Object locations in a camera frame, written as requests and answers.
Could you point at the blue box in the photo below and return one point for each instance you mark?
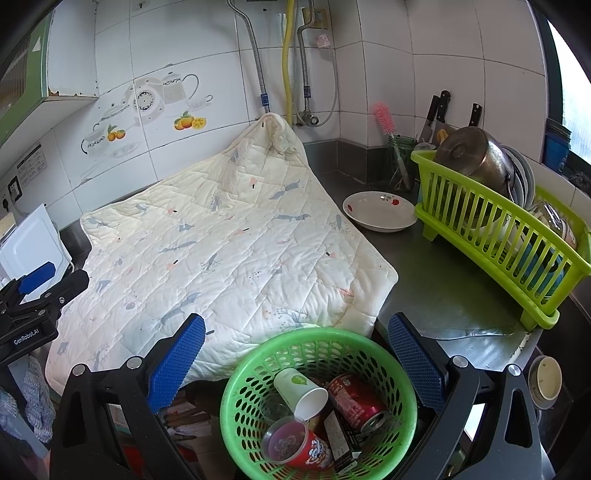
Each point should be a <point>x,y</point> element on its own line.
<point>556,147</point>

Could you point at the steel pot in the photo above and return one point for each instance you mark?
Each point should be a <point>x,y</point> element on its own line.
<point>466,154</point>

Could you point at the stack of plates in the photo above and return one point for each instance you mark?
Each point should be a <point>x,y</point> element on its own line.
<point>524,175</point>

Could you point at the wall label sticker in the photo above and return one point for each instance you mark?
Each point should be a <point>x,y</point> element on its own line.
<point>32,164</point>

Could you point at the white plastic cutting board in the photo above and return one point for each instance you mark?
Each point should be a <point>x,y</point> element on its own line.
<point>37,240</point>

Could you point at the white flower-print dish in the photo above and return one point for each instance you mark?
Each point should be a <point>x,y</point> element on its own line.
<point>378,212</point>

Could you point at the red drink can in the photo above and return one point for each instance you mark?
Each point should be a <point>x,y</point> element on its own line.
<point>355,401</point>

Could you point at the white paper cup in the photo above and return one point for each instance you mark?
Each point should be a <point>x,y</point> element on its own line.
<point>304,397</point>

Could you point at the clear plastic cup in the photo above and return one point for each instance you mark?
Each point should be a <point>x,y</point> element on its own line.
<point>274,406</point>

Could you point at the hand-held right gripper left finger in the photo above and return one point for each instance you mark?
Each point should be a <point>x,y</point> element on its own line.
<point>178,364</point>

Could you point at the red paper cup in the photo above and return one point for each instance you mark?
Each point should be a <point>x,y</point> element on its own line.
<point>314,454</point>

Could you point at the green wall cabinet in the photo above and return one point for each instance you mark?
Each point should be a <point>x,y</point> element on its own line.
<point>27,69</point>

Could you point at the green plastic basket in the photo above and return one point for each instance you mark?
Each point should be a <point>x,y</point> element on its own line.
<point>318,334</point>

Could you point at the wall socket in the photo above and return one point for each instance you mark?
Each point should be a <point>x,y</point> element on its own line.
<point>15,188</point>

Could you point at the grey knitted cloth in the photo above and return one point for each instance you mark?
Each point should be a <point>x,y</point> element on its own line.
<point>37,392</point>

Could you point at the white quilted blanket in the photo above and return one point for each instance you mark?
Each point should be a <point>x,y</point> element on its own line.
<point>207,254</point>

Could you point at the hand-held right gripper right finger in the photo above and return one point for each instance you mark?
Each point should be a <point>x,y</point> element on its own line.
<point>415,360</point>

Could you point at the metal valve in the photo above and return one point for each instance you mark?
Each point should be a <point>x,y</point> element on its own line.
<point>308,119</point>

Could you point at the blue plastic bowl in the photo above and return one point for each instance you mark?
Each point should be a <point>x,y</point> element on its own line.
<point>538,277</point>

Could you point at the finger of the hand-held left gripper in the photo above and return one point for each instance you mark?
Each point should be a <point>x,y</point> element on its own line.
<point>37,277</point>
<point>69,286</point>

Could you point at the green glass jar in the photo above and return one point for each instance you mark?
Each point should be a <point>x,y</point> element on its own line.
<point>408,147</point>

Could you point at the clear glass container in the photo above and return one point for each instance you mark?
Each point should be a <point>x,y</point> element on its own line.
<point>554,221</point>

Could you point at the black cardboard box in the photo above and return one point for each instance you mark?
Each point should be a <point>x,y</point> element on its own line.
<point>339,443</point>

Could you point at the beige ceramic cup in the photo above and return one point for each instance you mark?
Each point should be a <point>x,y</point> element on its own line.
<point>547,378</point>

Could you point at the pink bottle brush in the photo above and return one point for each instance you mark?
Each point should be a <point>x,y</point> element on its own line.
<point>383,117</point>

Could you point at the green plastic dish rack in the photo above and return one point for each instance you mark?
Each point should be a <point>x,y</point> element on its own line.
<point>540,318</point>

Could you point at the pink tag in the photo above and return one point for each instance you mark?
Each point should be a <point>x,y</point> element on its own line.
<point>322,40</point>

